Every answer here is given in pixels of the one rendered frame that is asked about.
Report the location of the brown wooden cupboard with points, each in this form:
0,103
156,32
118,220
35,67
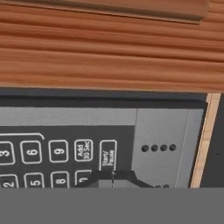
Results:
110,52

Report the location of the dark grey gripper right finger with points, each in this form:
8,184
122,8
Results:
124,178

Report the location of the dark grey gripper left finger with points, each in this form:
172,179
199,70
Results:
102,178

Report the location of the grey and black microwave oven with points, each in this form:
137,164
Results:
163,128

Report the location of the light wooden side panel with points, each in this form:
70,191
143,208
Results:
205,140

